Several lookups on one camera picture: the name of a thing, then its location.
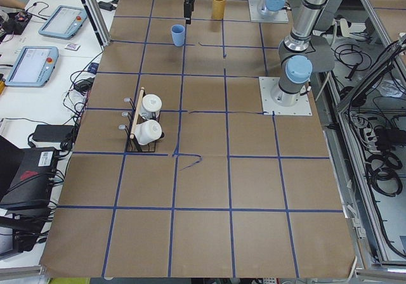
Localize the light blue plastic cup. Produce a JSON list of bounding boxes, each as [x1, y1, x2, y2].
[[171, 24, 185, 47]]

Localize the bamboo wooden cup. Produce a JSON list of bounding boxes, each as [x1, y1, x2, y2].
[[211, 0, 226, 20]]

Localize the person forearm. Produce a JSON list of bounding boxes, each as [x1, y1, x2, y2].
[[0, 0, 26, 10]]

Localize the black power adapter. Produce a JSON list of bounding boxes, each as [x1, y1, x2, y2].
[[98, 1, 117, 11]]

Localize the white mug left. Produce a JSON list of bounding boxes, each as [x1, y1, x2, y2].
[[140, 94, 162, 120]]

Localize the white mug with face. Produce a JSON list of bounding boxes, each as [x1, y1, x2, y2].
[[134, 119, 164, 145]]

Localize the small blue white card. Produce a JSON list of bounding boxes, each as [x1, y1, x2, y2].
[[65, 43, 81, 51]]

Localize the teach pendant far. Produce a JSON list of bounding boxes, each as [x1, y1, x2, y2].
[[38, 5, 88, 39]]

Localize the teach pendant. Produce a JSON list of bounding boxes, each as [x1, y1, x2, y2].
[[38, 5, 88, 39], [5, 46, 59, 87]]

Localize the grey office chair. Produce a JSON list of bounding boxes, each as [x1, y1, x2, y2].
[[307, 0, 342, 73]]

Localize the teach pendant near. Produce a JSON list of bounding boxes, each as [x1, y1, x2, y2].
[[5, 46, 59, 87]]

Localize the black power brick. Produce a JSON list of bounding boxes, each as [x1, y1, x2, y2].
[[31, 124, 74, 143]]

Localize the black laptop computer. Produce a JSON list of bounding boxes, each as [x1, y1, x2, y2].
[[1, 137, 58, 211]]

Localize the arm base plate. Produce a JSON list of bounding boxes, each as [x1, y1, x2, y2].
[[259, 77, 312, 116], [248, 0, 289, 24]]

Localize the aluminium frame post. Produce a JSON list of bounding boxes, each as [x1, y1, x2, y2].
[[81, 0, 111, 47]]

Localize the black wire mug rack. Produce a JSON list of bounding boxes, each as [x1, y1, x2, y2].
[[121, 87, 164, 153]]

